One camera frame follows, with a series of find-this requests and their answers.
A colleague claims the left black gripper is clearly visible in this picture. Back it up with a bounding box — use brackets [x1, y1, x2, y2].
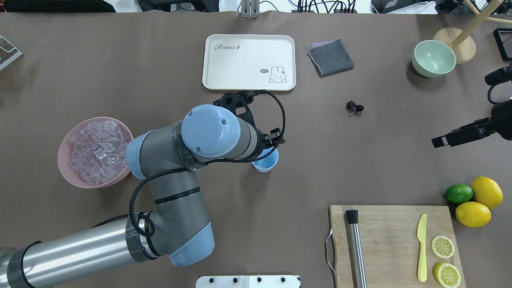
[213, 90, 286, 148]

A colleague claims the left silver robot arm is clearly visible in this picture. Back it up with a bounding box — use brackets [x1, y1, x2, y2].
[1, 90, 286, 288]

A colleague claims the blue plastic cup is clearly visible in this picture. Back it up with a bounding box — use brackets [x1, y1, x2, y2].
[252, 149, 279, 173]

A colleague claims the dark cherries pair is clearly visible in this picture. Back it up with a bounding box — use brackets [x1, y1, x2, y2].
[345, 100, 364, 117]

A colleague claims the pile of ice cubes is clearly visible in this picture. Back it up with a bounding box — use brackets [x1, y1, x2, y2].
[68, 120, 132, 186]

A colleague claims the wooden cup tree stand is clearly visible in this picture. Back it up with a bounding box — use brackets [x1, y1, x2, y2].
[432, 0, 511, 64]

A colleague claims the cream rabbit tray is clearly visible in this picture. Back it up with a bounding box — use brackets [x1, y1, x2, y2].
[202, 34, 296, 91]

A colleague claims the grey folded cloth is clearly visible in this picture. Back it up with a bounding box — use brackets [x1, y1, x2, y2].
[307, 38, 354, 77]

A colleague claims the pink bowl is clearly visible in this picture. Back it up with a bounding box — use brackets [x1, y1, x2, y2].
[58, 117, 134, 189]

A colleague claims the steel muddler black tip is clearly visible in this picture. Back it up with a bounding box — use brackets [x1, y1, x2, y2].
[345, 210, 368, 288]

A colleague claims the mint green bowl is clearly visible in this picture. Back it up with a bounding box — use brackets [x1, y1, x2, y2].
[412, 40, 456, 78]

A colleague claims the wooden cutting board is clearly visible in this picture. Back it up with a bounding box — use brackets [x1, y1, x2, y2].
[329, 205, 457, 288]

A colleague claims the yellow plastic knife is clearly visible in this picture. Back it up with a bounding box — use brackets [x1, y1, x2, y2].
[416, 213, 428, 282]

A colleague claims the green lime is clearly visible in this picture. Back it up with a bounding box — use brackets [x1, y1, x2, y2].
[445, 184, 474, 204]

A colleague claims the yellow lemon near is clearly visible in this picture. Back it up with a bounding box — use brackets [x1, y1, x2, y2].
[455, 201, 492, 228]

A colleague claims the yellow lemon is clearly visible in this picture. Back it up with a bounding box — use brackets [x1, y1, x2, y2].
[455, 201, 492, 228]
[471, 176, 504, 210]

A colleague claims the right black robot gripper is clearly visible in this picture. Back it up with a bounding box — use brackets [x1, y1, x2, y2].
[431, 64, 512, 148]

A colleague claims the yellow lemon far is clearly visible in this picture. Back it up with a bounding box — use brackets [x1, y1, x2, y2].
[471, 176, 504, 210]

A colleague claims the lemon slice lower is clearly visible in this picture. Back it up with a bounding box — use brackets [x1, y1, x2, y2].
[433, 262, 462, 288]

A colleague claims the aluminium frame post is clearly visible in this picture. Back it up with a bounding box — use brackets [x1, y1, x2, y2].
[240, 0, 261, 19]

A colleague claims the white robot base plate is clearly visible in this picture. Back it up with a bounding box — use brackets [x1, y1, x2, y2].
[195, 275, 302, 288]

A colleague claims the white wire cup rack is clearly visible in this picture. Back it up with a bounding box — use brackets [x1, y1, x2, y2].
[0, 35, 23, 70]

